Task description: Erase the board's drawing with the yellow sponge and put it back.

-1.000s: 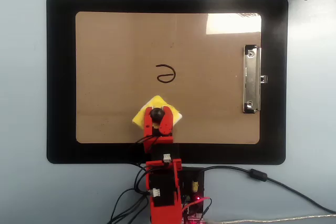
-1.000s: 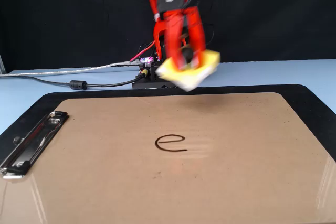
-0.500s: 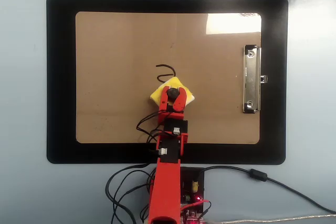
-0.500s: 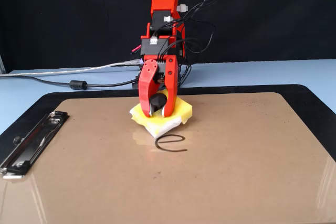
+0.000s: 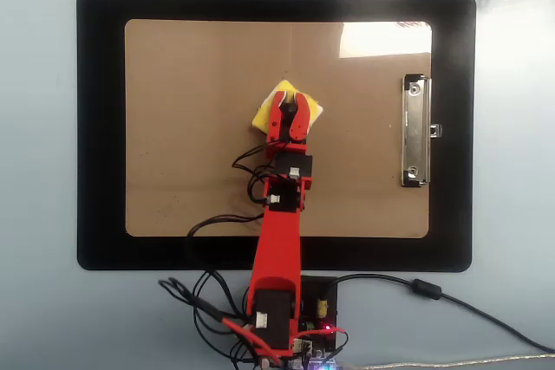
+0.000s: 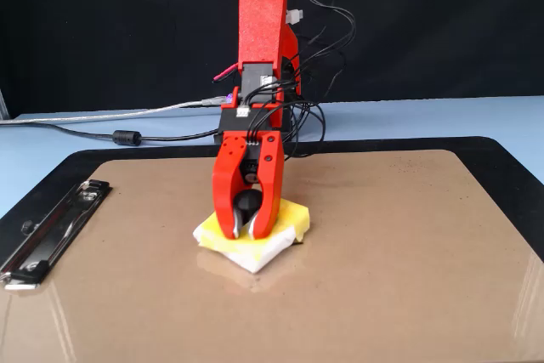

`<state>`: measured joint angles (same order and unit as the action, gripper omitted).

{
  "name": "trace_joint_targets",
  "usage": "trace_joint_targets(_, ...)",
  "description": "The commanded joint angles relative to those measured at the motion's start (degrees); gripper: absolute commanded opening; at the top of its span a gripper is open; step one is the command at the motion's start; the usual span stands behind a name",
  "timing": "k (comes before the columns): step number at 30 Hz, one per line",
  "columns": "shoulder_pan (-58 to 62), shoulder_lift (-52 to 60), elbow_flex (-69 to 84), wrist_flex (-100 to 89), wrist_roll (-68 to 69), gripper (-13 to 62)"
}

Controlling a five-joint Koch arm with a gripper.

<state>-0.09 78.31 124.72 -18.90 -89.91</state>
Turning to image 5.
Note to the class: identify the black desk mat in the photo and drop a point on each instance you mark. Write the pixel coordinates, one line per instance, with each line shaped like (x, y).
(102, 127)

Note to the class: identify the brown clipboard board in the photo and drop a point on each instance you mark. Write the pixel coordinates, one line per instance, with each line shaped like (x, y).
(195, 127)

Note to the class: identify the yellow white sponge black knob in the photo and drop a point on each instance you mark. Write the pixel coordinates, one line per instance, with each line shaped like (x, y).
(262, 116)

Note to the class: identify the controller circuit board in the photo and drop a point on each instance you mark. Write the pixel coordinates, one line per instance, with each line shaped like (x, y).
(318, 344)

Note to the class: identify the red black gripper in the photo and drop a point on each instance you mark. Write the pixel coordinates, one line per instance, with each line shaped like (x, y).
(294, 166)

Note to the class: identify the metal clipboard clip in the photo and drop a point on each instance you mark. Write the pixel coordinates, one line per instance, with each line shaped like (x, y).
(415, 131)

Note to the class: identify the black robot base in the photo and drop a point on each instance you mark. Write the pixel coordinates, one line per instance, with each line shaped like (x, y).
(318, 292)

